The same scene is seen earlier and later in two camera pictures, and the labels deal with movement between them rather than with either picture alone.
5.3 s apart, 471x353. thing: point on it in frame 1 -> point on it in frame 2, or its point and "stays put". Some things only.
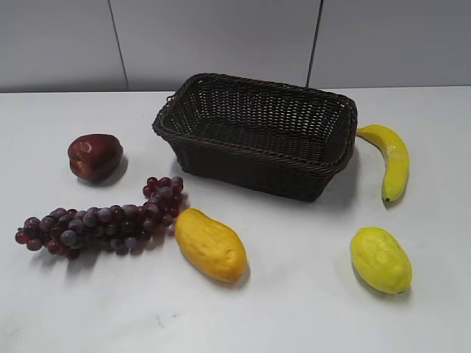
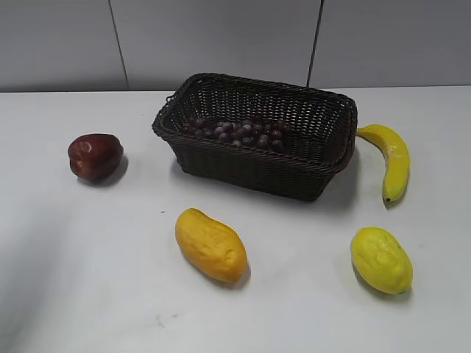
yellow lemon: x=381 y=261 stays put
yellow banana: x=397 y=160 stays put
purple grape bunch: x=123 y=229 -> x=271 y=134
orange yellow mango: x=212 y=244 stays put
